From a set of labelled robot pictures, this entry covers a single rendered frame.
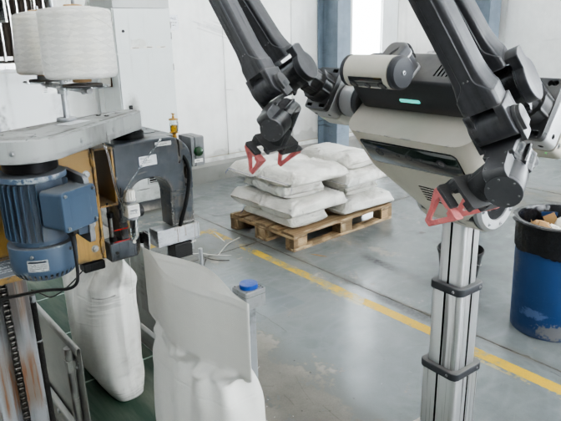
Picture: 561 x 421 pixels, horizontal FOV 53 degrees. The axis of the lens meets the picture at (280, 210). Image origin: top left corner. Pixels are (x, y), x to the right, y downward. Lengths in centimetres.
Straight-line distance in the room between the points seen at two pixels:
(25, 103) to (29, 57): 275
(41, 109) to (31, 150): 309
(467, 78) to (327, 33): 660
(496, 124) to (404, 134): 43
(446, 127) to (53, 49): 87
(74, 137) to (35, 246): 26
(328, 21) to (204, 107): 204
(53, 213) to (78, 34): 39
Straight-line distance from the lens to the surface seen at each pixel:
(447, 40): 92
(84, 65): 136
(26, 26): 163
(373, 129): 141
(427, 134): 131
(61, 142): 135
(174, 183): 171
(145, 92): 546
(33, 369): 179
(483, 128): 96
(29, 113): 438
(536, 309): 337
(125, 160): 163
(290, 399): 276
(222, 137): 666
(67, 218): 130
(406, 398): 281
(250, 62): 136
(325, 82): 152
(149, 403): 216
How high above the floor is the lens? 162
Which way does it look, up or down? 17 degrees down
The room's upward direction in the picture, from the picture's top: 1 degrees counter-clockwise
